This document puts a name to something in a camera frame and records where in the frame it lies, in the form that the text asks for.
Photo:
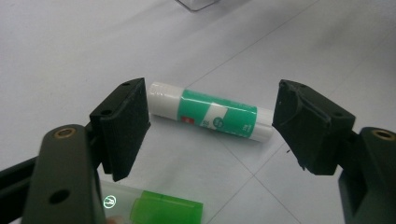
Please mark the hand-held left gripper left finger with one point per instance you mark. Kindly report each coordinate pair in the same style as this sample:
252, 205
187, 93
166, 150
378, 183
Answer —
123, 130

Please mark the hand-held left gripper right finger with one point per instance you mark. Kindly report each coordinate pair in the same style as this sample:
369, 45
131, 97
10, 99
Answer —
311, 130

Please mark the green transparent plastic box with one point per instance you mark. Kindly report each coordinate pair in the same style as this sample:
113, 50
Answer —
165, 208

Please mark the green and white glue stick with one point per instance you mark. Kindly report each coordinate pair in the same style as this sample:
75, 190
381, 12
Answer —
214, 112

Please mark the clear compartment organizer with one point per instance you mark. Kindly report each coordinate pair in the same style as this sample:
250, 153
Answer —
196, 3

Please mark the white table cover sheet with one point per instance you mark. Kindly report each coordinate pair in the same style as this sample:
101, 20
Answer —
62, 46

